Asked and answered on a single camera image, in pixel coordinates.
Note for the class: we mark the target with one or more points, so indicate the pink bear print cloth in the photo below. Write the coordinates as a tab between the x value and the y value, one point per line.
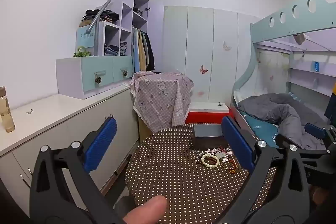
160	98

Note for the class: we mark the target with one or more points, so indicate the lilac stair cabinet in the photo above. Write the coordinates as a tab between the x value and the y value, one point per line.
78	77

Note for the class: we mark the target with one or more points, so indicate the low white cabinet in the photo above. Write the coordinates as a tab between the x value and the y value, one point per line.
65	129

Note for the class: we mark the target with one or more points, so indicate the pile of dark clothes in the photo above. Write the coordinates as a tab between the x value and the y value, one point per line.
99	16

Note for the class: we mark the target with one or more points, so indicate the brown polka dot round table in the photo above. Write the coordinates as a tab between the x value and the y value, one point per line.
178	182

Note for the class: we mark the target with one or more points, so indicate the pale butterfly sticker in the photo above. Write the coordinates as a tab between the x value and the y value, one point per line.
226	46

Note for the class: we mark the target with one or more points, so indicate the light wooden cabinet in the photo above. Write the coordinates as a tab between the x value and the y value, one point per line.
145	129

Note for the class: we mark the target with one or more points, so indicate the folded jeans stack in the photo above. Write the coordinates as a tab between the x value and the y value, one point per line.
111	49
123	48

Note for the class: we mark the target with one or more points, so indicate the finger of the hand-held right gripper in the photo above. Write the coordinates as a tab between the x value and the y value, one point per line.
315	130
284	139

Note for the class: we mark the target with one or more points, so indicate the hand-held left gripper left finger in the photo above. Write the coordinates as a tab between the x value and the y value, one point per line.
101	142

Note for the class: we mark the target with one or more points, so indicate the yellow and navy jacket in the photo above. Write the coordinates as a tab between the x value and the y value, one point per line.
331	106

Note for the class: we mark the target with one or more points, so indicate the black hanging jacket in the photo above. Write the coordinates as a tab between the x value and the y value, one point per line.
150	52

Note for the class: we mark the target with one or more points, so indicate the red storage bench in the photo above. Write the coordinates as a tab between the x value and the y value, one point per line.
204	115

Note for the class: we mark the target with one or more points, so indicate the person's left hand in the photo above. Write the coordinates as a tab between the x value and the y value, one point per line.
147	209

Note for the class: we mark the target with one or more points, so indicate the pine cone drawer ornament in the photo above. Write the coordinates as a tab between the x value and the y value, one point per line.
125	73
98	79

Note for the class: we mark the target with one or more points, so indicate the pink butterfly sticker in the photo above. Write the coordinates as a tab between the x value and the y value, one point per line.
203	69

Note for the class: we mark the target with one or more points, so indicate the small blue box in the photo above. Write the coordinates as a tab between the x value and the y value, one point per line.
316	66

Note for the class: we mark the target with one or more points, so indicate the grey duvet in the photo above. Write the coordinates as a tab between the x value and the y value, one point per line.
283	113

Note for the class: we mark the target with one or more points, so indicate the light blue hanging shirt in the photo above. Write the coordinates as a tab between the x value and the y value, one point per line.
135	53

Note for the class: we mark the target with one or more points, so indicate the faint butterfly sticker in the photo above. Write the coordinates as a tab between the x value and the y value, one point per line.
200	93

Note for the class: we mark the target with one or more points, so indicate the green plant decoration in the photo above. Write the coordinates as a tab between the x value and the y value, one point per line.
82	53

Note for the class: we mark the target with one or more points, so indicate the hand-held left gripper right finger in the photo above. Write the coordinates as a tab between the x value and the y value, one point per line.
236	142

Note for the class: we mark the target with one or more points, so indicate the white pendant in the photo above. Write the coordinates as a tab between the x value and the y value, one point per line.
225	160

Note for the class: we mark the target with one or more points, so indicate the white wardrobe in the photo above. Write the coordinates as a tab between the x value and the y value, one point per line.
210	37

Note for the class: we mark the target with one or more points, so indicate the brown hanging tag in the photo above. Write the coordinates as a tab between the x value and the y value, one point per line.
299	38

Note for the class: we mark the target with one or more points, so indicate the blue bedsheet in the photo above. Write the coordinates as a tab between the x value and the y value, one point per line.
262	130

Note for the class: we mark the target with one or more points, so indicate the dark jewelry box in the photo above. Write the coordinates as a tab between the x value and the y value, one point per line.
207	136

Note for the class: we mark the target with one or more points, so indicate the teal bunk bed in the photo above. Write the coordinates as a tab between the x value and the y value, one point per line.
283	29

